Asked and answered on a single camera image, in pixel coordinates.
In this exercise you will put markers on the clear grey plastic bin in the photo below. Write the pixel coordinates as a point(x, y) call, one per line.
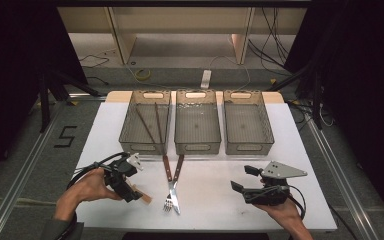
point(196, 126)
point(246, 126)
point(140, 148)

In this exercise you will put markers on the person's right hand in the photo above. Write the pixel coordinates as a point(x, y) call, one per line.
point(285, 215)

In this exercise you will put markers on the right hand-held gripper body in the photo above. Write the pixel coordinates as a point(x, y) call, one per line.
point(270, 195)

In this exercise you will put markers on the white table cover sheet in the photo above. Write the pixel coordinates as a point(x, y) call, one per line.
point(213, 206)

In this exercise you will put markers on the black metal stand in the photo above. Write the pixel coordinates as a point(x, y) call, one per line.
point(44, 106)
point(317, 100)

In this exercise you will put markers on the yellow tape roll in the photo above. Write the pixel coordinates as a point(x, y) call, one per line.
point(144, 74)

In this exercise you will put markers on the white power strip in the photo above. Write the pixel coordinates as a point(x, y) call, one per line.
point(206, 79)

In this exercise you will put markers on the dark brown chopstick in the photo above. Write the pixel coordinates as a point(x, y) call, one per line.
point(146, 125)
point(159, 126)

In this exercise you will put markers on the black curtain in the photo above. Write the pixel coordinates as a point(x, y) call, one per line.
point(13, 50)
point(363, 66)

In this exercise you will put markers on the person's left hand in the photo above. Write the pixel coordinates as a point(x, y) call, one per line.
point(86, 188)

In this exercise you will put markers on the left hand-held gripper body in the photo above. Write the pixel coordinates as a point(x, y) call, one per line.
point(118, 176)

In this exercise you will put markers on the aluminium floor rail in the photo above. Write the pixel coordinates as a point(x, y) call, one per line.
point(334, 166)
point(30, 166)

